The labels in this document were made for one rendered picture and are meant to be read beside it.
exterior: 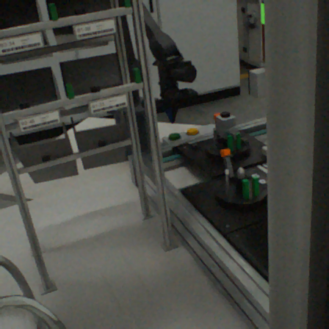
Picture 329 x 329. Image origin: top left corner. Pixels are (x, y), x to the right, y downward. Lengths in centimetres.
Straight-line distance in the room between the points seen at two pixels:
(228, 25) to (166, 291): 380
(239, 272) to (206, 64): 379
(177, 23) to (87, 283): 355
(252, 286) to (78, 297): 42
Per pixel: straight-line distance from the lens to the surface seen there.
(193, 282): 111
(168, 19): 442
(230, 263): 100
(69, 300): 113
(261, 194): 116
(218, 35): 464
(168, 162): 147
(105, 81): 104
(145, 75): 101
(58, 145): 115
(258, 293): 93
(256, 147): 145
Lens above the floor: 159
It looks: 27 degrees down
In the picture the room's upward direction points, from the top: 8 degrees counter-clockwise
